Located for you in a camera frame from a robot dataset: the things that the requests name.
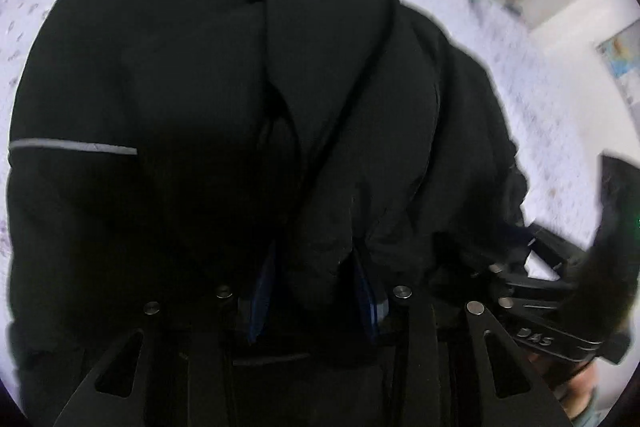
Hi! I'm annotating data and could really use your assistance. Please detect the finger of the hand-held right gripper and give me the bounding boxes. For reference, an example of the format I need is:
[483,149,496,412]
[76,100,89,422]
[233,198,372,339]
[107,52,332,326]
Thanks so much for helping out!
[472,222,590,294]
[495,293,573,333]

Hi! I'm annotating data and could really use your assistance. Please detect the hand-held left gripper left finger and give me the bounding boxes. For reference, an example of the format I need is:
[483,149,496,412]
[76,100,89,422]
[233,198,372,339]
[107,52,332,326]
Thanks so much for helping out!
[52,241,279,427]

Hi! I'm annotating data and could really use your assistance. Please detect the bed with floral quilt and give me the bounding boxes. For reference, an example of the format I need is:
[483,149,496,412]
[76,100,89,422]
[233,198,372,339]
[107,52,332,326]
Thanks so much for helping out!
[0,0,615,410]

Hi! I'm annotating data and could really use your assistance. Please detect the colourful wall map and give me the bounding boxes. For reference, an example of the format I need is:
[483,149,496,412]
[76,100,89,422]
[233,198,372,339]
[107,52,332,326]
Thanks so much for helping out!
[596,21,640,104]

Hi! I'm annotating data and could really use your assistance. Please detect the person's right hand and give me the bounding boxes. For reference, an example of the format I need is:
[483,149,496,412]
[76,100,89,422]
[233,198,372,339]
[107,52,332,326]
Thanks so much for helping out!
[555,357,604,423]

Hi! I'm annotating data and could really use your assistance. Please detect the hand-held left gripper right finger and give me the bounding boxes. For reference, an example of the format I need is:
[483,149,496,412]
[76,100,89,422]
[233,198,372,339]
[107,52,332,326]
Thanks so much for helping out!
[352,252,572,427]

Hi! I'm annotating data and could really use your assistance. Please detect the black hooded jacket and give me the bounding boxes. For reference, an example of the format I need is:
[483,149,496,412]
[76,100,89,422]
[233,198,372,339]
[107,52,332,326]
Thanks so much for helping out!
[5,0,537,427]

